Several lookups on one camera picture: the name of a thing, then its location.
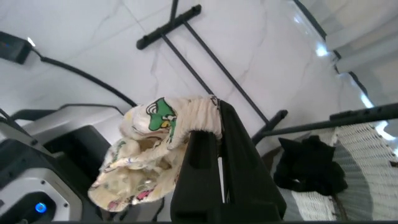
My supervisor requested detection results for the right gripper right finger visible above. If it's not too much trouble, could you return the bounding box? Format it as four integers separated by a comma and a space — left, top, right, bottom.
219, 100, 287, 222

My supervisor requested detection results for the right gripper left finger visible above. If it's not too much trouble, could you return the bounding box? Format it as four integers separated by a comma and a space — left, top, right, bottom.
170, 130, 224, 222

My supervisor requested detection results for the cream printed garment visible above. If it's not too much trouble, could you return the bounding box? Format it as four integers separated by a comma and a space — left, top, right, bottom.
88, 95, 223, 213

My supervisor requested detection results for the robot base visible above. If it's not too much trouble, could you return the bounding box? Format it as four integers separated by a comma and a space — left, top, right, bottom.
0, 103, 165, 224

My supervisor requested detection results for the white laundry basket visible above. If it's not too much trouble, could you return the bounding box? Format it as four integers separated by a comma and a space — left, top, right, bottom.
266, 119, 398, 222

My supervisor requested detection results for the black clothes rack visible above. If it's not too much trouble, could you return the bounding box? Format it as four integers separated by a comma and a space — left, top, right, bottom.
136, 0, 398, 146

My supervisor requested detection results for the black garment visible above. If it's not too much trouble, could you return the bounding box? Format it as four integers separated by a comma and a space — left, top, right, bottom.
272, 135, 349, 197

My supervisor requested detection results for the white curtain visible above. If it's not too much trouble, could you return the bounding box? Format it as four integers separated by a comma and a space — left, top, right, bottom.
300, 0, 398, 108

